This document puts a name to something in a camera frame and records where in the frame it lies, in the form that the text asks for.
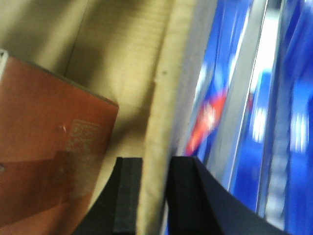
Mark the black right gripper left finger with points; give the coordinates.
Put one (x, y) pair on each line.
(115, 210)

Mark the orange printed cardboard box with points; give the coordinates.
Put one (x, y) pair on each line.
(53, 138)

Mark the large plain cardboard box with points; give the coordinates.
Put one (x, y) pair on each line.
(143, 55)

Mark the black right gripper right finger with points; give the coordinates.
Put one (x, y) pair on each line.
(199, 205)

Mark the stainless steel shelf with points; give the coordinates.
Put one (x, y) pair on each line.
(251, 154)

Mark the blue bin lower centre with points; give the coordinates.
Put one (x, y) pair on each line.
(296, 66)

